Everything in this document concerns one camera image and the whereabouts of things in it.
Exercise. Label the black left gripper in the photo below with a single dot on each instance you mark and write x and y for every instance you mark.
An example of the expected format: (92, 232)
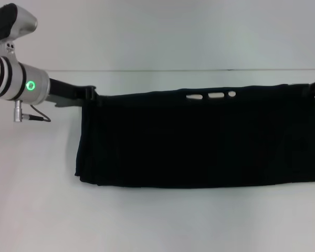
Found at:
(68, 92)

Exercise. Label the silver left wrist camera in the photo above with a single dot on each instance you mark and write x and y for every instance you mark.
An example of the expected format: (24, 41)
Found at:
(8, 23)

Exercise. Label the black shirt with FREE print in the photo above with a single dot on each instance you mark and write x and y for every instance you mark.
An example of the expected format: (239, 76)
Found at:
(199, 141)

